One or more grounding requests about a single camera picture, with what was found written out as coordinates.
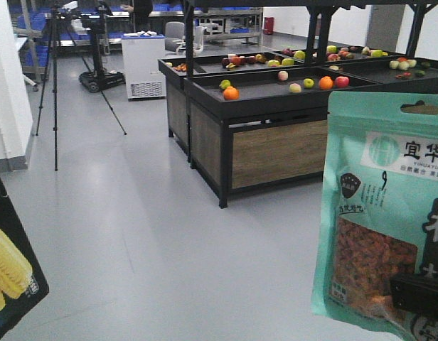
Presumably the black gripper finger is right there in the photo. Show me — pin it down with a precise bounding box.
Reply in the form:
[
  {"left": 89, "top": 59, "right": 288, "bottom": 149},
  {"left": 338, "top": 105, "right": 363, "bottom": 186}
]
[{"left": 390, "top": 274, "right": 438, "bottom": 316}]

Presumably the teal goji berry pouch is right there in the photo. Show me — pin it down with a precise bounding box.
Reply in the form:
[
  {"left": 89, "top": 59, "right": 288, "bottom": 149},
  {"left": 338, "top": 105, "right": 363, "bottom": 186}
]
[{"left": 311, "top": 91, "right": 438, "bottom": 340}]

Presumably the black Franzzi cookie box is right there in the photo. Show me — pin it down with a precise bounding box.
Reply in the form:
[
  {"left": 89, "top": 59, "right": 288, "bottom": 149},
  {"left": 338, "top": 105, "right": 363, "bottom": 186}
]
[{"left": 0, "top": 178, "right": 49, "bottom": 339}]

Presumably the black wheeled robot base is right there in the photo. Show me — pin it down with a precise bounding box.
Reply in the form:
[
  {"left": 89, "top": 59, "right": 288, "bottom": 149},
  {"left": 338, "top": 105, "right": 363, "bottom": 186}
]
[{"left": 79, "top": 1, "right": 125, "bottom": 93}]

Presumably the orange fruit front right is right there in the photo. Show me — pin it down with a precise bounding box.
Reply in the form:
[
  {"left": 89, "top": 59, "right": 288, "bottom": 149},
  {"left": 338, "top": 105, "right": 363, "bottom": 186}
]
[{"left": 318, "top": 76, "right": 334, "bottom": 90}]

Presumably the orange fruit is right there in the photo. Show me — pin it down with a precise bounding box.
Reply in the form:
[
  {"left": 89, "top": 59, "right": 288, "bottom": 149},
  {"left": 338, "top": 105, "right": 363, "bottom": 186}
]
[
  {"left": 223, "top": 86, "right": 240, "bottom": 100},
  {"left": 318, "top": 76, "right": 334, "bottom": 90}
]

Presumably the black wood fruit display stand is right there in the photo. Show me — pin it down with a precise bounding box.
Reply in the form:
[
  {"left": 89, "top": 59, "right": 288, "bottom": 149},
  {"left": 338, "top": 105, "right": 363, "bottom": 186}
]
[{"left": 159, "top": 1, "right": 438, "bottom": 207}]

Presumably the orange fruit front left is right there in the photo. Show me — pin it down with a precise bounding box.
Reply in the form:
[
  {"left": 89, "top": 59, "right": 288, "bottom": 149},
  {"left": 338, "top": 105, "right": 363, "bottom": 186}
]
[{"left": 223, "top": 86, "right": 240, "bottom": 100}]

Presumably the red apple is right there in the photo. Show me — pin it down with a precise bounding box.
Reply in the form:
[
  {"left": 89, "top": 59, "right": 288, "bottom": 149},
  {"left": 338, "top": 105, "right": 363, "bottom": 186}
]
[{"left": 334, "top": 76, "right": 350, "bottom": 88}]

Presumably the white chest freezer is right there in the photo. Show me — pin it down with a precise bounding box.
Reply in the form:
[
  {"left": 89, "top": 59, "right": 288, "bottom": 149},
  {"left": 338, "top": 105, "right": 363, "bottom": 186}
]
[{"left": 121, "top": 33, "right": 166, "bottom": 100}]

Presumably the black camera tripod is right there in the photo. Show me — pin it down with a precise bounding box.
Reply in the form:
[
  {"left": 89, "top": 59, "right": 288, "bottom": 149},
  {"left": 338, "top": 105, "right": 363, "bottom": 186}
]
[{"left": 34, "top": 4, "right": 128, "bottom": 172}]

